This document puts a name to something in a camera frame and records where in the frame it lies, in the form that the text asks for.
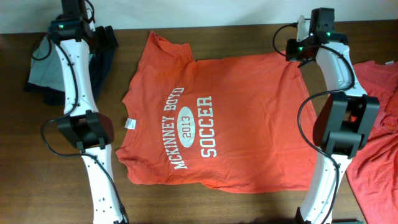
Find red printed soccer t-shirt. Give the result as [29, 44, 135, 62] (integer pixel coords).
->
[116, 33, 316, 194]

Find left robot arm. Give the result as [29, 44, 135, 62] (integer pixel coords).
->
[48, 1, 129, 223]

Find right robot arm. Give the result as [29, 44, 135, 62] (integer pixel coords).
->
[285, 7, 380, 224]

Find folded dark navy garment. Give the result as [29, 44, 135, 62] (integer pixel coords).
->
[23, 44, 119, 106]

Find folded light grey garment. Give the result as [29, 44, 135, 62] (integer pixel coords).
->
[28, 34, 94, 91]

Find red garment at right edge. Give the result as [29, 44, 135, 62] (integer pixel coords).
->
[346, 61, 397, 223]

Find right black camera cable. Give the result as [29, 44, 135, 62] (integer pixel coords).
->
[272, 22, 357, 224]

